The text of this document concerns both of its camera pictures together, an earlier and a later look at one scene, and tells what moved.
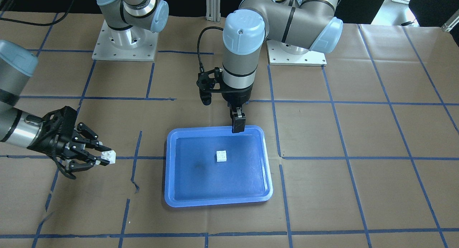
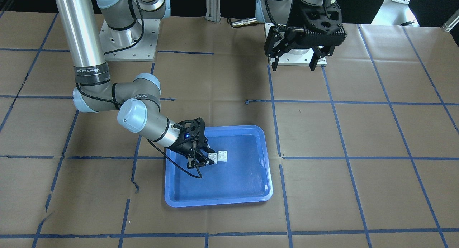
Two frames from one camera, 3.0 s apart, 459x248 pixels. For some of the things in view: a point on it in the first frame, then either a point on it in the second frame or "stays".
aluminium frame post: (213, 5) stays
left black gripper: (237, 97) to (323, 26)
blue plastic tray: (207, 165) stays
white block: (221, 156) stays
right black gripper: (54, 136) to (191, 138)
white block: (109, 155) to (213, 156)
